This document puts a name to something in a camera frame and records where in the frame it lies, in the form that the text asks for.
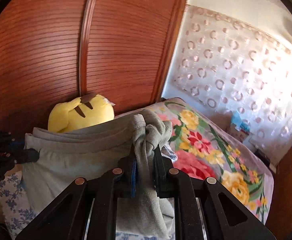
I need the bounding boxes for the olive green pants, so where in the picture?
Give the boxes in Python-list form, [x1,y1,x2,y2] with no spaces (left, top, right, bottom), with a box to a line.
[22,109,174,239]

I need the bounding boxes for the wooden sideboard cabinet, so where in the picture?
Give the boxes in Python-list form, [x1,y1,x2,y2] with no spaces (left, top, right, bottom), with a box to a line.
[266,148,292,239]

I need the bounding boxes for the yellow plush toy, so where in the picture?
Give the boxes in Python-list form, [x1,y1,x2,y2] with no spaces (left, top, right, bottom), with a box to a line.
[48,93,115,133]

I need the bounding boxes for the circle pattern sheer curtain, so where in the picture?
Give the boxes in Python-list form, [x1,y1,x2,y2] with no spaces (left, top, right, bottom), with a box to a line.
[162,5,292,165]

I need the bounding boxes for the cardboard box with blue items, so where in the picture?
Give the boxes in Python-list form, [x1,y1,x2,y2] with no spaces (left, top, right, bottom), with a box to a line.
[227,112,250,142]

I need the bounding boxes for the blue floral bedspread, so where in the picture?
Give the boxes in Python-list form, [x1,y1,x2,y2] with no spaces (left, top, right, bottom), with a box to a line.
[0,171,137,240]

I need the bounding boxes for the colourful floral blanket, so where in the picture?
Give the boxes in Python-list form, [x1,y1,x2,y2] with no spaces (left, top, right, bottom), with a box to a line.
[116,97,275,225]

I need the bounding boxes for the wooden slatted wardrobe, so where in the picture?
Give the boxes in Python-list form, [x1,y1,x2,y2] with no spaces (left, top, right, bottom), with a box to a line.
[0,0,186,137]

